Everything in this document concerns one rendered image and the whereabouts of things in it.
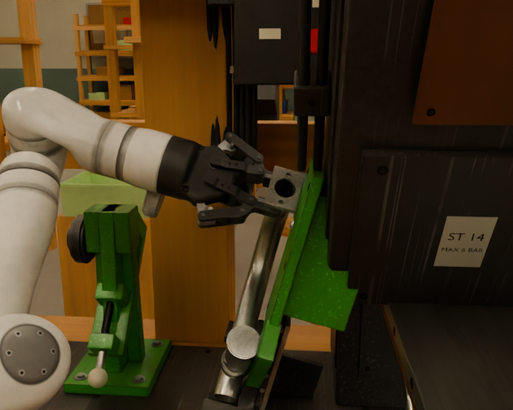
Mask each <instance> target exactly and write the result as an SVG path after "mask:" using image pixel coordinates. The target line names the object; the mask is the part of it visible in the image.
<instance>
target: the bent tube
mask: <svg viewBox="0 0 513 410"><path fill-rule="evenodd" d="M287 176H290V177H287ZM304 180H305V174H304V173H301V172H296V171H292V170H290V169H286V168H281V167H278V166H274V170H273V173H272V176H271V179H270V184H269V187H268V190H267V193H266V196H265V201H264V206H267V207H272V208H275V209H279V210H281V211H285V212H286V215H285V217H279V218H278V219H274V218H271V217H268V216H264V218H263V221H262V224H261V229H260V232H259V235H258V239H257V241H256V246H255V250H254V252H253V256H252V261H251V263H250V267H249V270H248V275H247V278H246V281H245V284H244V288H243V293H242V295H241V299H240V301H239V307H238V310H237V313H236V316H235V321H234V324H233V328H234V327H237V326H240V325H246V326H249V327H252V328H254V330H256V327H257V322H258V319H259V315H260V312H261V306H262V303H263V299H264V296H265V290H266V287H267V284H268V280H269V277H270V272H271V269H272V266H273V262H274V257H275V255H276V251H277V249H278V244H279V241H280V238H281V236H282V232H283V228H284V225H285V223H286V220H287V217H288V214H289V212H290V213H292V214H296V210H297V207H298V203H299V200H300V194H301V191H302V187H303V184H304ZM233 328H232V329H233ZM242 382H243V378H240V379H234V378H230V377H227V376H226V375H225V374H224V373H223V371H222V369H221V371H220V373H219V377H218V380H217V385H216V388H215V391H214V394H213V396H214V397H215V398H217V399H219V400H221V401H224V402H227V403H237V401H238V397H239V392H240V389H241V386H242Z"/></svg>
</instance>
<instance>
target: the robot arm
mask: <svg viewBox="0 0 513 410"><path fill-rule="evenodd" d="M2 120H3V123H4V126H5V129H6V131H7V136H8V139H9V143H10V145H11V154H10V155H8V156H7V157H6V158H5V159H4V160H3V161H2V162H1V164H0V410H38V409H40V408H41V407H43V406H44V405H45V404H47V403H48V402H49V401H50V400H51V399H52V398H53V397H54V396H55V395H56V393H57V392H58V391H59V389H60V388H61V386H62V385H63V383H64V381H65V379H66V378H67V375H68V372H69V369H70V365H71V348H70V346H69V343H68V340H67V339H66V337H65V335H64V334H63V333H62V331H61V330H60V329H59V328H58V327H57V326H55V325H54V324H53V323H51V322H49V321H47V320H46V319H44V318H41V317H39V316H34V315H29V310H30V305H31V301H32V297H33V292H34V288H35V285H36V283H37V279H38V276H39V273H40V271H41V269H42V265H43V262H44V260H45V258H46V254H47V252H48V249H49V246H50V242H51V239H52V236H53V233H54V230H55V224H56V219H57V213H58V205H59V189H60V178H61V177H62V174H63V171H64V167H65V164H66V160H67V156H68V150H69V151H70V152H71V153H72V155H73V156H74V158H75V160H76V161H77V163H78V164H79V165H80V167H82V168H83V169H85V170H86V171H89V172H92V173H96V174H99V175H102V176H105V177H110V178H113V179H116V180H120V181H123V182H125V183H128V184H130V185H132V186H135V187H138V188H140V189H144V190H146V191H147V192H146V196H145V199H144V202H143V205H142V212H143V214H144V216H150V217H153V218H156V217H157V216H158V213H159V211H160V208H161V206H162V203H163V201H164V197H165V195H166V196H169V197H172V198H177V199H183V200H186V201H188V202H190V203H191V204H192V205H193V206H195V207H197V213H198V222H197V225H198V226H199V227H200V228H201V229H204V228H211V227H218V226H225V225H238V224H243V223H244V222H245V220H246V219H247V217H248V216H249V215H250V214H251V213H254V212H255V213H258V214H261V215H263V216H268V217H271V218H274V219H278V218H279V217H285V215H286V212H285V211H281V210H279V209H275V208H272V207H267V206H264V201H265V198H262V197H260V196H259V198H256V197H255V196H253V195H251V194H248V193H246V192H244V191H242V190H241V189H240V188H239V187H238V186H235V185H233V184H234V183H239V184H243V183H244V182H247V183H252V184H258V185H259V184H263V187H266V188H268V187H269V184H270V179H271V176H272V173H273V172H270V171H267V170H266V169H265V168H264V164H263V159H264V157H263V155H261V154H260V153H259V152H258V151H256V150H255V149H253V148H252V147H251V146H249V145H248V144H247V143H246V142H244V141H243V140H242V139H240V138H239V137H238V136H236V135H235V134H234V133H232V132H228V133H227V134H226V139H225V140H224V141H223V142H222V143H221V144H219V145H218V146H202V145H200V144H199V143H198V142H194V141H192V140H188V139H185V138H182V137H177V136H174V135H171V134H167V133H162V132H159V131H156V130H153V129H143V128H138V127H134V126H132V125H128V124H123V123H120V122H117V121H114V120H108V119H104V118H103V117H101V116H99V115H97V114H95V113H94V112H92V111H91V110H89V109H88V108H86V107H83V106H82V105H80V104H79V103H77V102H74V101H73V100H71V99H70V98H67V97H65V96H63V95H62V94H59V93H57V92H55V91H53V90H51V89H45V88H42V87H24V88H19V89H16V90H14V91H12V92H10V93H9V94H8V95H7V96H6V97H5V98H4V100H3V102H2ZM226 154H228V155H230V156H232V155H234V156H235V157H237V158H238V159H240V160H241V161H237V160H231V159H230V158H229V157H228V156H227V155H226ZM214 203H223V204H225V205H226V206H229V207H227V208H219V209H214V208H213V207H208V205H210V204H214Z"/></svg>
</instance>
